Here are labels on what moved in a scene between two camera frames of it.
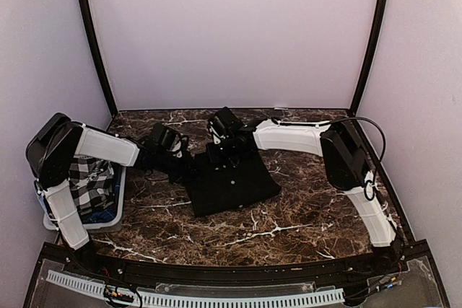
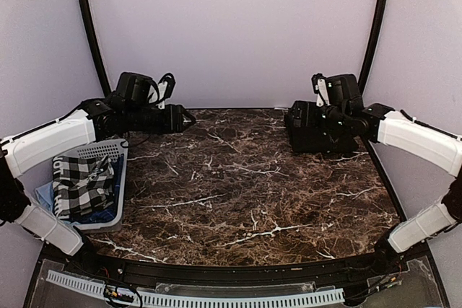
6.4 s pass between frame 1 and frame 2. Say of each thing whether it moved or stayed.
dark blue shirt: stayed
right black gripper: moved
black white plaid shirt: stayed
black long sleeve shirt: moved
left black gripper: moved
